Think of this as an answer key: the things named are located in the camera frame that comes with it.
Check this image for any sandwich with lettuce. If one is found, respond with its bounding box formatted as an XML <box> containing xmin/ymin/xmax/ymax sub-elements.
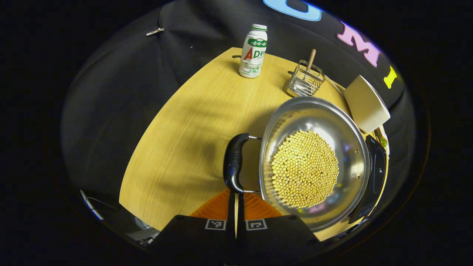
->
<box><xmin>375</xmin><ymin>126</ymin><xmax>389</xmax><ymax>149</ymax></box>

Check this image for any white toaster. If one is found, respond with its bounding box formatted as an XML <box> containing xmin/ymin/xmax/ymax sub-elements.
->
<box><xmin>344</xmin><ymin>75</ymin><xmax>391</xmax><ymax>133</ymax></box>

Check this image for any wire mesh basket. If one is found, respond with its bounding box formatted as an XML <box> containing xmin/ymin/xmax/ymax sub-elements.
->
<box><xmin>285</xmin><ymin>60</ymin><xmax>326</xmax><ymax>98</ymax></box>

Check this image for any white green-label drink bottle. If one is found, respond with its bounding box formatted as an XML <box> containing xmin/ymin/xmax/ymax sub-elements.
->
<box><xmin>239</xmin><ymin>24</ymin><xmax>268</xmax><ymax>79</ymax></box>

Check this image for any black induction cooktop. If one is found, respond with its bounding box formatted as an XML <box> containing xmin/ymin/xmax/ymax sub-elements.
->
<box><xmin>348</xmin><ymin>135</ymin><xmax>387</xmax><ymax>224</ymax></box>

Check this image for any wooden utensil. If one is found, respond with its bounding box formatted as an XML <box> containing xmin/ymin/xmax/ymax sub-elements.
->
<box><xmin>306</xmin><ymin>49</ymin><xmax>317</xmax><ymax>72</ymax></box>

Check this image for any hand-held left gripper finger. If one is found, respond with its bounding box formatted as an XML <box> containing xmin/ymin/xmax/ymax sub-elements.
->
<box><xmin>237</xmin><ymin>191</ymin><xmax>323</xmax><ymax>256</ymax></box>
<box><xmin>148</xmin><ymin>189</ymin><xmax>237</xmax><ymax>256</ymax></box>

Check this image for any steel pot with black handle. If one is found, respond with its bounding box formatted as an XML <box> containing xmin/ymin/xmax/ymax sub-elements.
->
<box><xmin>223</xmin><ymin>97</ymin><xmax>371</xmax><ymax>232</ymax></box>

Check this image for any large soybean pile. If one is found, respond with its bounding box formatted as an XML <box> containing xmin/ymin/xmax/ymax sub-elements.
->
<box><xmin>271</xmin><ymin>129</ymin><xmax>340</xmax><ymax>208</ymax></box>

